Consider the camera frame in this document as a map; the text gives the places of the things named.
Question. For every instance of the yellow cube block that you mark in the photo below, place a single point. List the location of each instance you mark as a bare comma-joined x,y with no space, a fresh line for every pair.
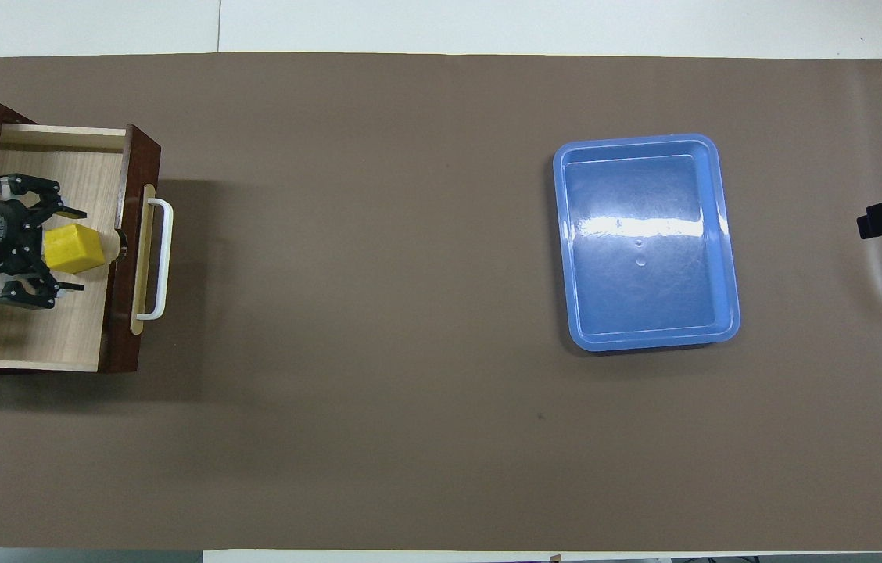
73,249

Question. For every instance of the light wood drawer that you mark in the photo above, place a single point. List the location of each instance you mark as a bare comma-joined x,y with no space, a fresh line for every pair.
81,336

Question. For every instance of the blue plastic tray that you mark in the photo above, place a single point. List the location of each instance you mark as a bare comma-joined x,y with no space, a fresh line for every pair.
644,188

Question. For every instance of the brown paper table mat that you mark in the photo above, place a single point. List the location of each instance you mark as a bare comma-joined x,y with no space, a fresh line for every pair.
410,430

